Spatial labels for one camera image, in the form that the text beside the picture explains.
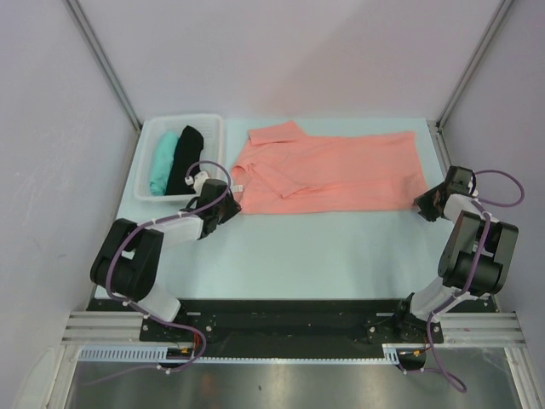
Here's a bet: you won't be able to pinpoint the salmon pink polo shirt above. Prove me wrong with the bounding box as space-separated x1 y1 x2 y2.
231 121 427 215

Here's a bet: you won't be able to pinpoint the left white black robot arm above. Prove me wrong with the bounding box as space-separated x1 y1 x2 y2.
90 178 241 341

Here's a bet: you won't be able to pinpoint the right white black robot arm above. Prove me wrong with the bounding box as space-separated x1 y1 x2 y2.
393 183 519 343

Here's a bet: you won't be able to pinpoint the rolled black t shirt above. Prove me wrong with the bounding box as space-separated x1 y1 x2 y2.
165 126 204 196

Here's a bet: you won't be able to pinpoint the white plastic basket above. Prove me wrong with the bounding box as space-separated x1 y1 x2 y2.
133 113 225 203

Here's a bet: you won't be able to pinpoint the rolled teal t shirt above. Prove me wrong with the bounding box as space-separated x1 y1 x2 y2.
149 130 179 196

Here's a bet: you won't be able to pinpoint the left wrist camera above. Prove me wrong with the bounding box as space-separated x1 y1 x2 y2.
185 170 210 195

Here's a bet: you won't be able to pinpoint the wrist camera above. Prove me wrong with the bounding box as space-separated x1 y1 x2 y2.
444 165 478 197
185 170 210 195

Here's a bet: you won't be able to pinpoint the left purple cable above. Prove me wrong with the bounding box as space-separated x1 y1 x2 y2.
80 159 233 387

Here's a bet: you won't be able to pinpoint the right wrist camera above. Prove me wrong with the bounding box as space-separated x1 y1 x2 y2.
444 165 478 197

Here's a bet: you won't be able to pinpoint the right aluminium corner post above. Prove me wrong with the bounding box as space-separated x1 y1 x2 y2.
435 0 517 130

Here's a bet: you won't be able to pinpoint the aluminium corner post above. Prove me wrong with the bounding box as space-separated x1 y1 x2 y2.
435 0 517 130
62 0 142 134

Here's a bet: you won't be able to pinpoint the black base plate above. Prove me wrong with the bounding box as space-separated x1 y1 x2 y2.
87 293 499 359

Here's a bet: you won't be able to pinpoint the white slotted cable duct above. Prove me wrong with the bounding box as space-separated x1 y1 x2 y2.
78 343 401 366

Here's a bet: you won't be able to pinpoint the left aluminium corner post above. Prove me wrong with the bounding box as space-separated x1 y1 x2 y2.
62 0 142 134

